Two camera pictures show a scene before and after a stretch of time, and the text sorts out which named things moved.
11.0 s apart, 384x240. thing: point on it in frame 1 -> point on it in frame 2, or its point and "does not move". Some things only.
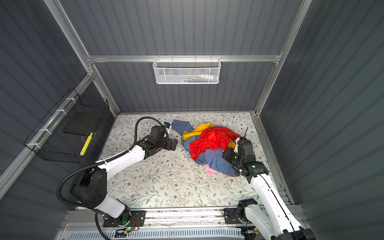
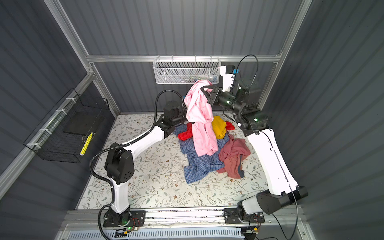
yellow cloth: x=197 y=131 -> x=219 y=127
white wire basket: x=187 y=71 does not move
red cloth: x=211 y=137 -> x=188 y=134
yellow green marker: x=86 y=145 does not move
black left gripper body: x=166 y=144 -> x=181 y=118
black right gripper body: x=232 y=156 -> x=226 y=101
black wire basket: x=63 y=133 does not move
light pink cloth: x=210 y=171 -> x=198 y=106
